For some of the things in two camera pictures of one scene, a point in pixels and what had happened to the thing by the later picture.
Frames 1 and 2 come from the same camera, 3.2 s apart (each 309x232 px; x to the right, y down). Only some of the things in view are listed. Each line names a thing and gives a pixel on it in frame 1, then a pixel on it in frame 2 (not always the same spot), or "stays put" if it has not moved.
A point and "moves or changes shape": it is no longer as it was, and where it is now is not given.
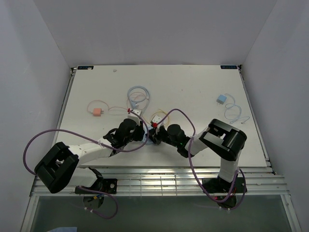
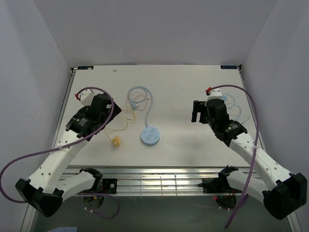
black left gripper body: x=137 y=134 -> x=116 y=111
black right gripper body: x=162 y=136 -> x=200 y=107
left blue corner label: x=85 y=67 stays put
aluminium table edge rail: x=256 y=181 stays put
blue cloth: x=64 y=229 stays put
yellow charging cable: x=160 y=110 moves or changes shape
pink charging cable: x=105 y=103 moves or changes shape
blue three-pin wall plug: x=133 y=105 stays put
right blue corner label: x=229 y=66 stays put
